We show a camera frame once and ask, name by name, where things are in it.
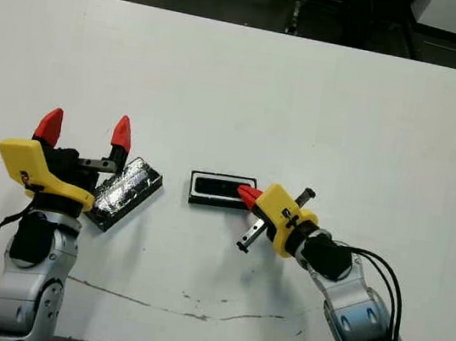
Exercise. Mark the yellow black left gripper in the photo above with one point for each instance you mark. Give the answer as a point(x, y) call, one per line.
point(22, 154)

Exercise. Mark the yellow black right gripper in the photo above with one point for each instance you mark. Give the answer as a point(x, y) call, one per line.
point(276, 203)

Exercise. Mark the black taped box lid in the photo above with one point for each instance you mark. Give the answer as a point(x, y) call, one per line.
point(130, 190)

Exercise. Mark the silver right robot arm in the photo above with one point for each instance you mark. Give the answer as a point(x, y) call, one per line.
point(360, 319)

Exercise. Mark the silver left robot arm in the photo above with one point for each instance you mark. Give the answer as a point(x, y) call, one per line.
point(25, 290)

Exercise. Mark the black box base white liner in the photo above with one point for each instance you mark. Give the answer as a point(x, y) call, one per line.
point(214, 203)

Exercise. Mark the metal stand post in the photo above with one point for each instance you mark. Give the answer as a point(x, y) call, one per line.
point(294, 17)

